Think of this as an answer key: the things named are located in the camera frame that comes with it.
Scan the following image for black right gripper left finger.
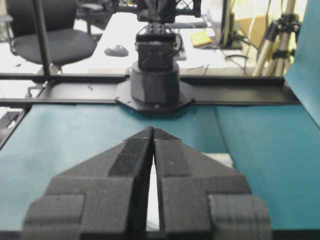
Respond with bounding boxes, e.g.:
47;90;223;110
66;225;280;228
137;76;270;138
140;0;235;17
22;127;154;240

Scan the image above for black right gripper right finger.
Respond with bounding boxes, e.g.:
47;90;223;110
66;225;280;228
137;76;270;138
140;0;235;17
153;128;272;240

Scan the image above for grey computer mouse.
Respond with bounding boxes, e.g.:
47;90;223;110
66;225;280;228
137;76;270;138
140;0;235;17
104;45;129;57

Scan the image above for black office chair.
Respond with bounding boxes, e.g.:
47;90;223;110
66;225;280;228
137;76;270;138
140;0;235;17
5;0;97;67

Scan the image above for yellow sticky note pad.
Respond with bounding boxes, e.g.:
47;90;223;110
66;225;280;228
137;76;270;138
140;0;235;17
190;30;213;48

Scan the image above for black aluminium frame rail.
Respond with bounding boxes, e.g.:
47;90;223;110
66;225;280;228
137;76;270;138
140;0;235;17
0;73;299;112

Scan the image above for beige camera tripod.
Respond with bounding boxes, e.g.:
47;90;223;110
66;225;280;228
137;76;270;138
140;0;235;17
252;0;302;77

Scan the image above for black vertical frame post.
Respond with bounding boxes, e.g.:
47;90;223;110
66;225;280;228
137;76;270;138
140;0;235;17
31;0;51;77

